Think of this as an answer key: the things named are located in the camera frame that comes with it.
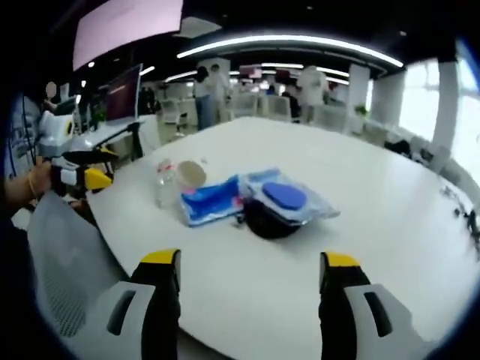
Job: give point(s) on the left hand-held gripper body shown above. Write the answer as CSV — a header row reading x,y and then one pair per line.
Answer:
x,y
52,125

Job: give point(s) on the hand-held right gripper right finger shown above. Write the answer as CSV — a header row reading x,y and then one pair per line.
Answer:
x,y
343,296

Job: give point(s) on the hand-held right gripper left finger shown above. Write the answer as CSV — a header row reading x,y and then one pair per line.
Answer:
x,y
153,296

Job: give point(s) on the clear plastic bottle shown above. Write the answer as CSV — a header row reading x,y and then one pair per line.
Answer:
x,y
165,185

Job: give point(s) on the beige paper cup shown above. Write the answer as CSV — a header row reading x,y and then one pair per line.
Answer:
x,y
192,173

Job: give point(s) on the black round bowl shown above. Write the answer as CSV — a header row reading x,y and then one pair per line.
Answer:
x,y
268,225

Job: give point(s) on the blue plastic packet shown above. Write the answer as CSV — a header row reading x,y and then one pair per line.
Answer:
x,y
210,204

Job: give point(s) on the clear packet with blue oval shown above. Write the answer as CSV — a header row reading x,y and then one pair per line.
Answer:
x,y
285,195

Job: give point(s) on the small dark table items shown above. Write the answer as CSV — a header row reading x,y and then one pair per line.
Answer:
x,y
465,213

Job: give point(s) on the person's left hand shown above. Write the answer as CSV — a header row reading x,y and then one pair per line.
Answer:
x,y
41,180

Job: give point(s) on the white side desk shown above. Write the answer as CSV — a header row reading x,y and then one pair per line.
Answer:
x,y
108,133

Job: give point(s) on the computer monitor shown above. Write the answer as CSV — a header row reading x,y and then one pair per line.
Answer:
x,y
122,95

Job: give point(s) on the white mesh chair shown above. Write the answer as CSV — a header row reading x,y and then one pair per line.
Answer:
x,y
67,262

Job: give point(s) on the white office chair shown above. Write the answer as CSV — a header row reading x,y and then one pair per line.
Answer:
x,y
170,112

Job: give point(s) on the white table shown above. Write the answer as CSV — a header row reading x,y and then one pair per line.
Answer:
x,y
337,168

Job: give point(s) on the small green plant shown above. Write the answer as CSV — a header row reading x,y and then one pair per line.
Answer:
x,y
360,110

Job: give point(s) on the curved ceiling light strip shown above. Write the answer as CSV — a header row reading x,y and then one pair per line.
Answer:
x,y
292,43

